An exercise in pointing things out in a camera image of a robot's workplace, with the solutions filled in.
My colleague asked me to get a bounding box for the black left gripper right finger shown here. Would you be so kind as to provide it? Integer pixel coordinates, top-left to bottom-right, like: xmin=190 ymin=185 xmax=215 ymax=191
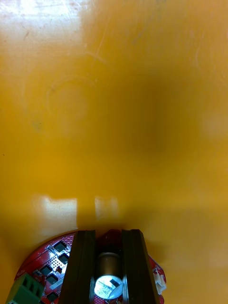
xmin=121 ymin=229 xmax=160 ymax=304

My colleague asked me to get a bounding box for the round red circuit board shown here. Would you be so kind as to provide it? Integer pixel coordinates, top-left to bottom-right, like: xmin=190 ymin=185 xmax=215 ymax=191
xmin=5 ymin=229 xmax=167 ymax=304

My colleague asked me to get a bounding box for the yellow-orange plastic bin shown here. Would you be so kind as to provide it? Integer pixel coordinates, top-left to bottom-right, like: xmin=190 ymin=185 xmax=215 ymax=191
xmin=0 ymin=0 xmax=228 ymax=304

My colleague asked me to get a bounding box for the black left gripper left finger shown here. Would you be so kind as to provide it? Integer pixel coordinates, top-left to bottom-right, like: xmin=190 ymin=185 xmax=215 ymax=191
xmin=58 ymin=229 xmax=96 ymax=304

